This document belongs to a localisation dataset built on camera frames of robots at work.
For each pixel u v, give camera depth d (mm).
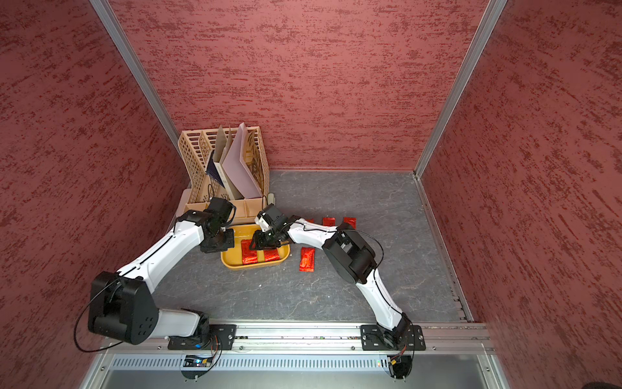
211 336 725
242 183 997
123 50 792
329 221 1031
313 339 758
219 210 681
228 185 906
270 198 1095
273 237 744
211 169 976
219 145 967
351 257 550
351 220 1023
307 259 897
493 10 708
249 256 887
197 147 955
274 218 759
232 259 854
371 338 737
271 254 900
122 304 410
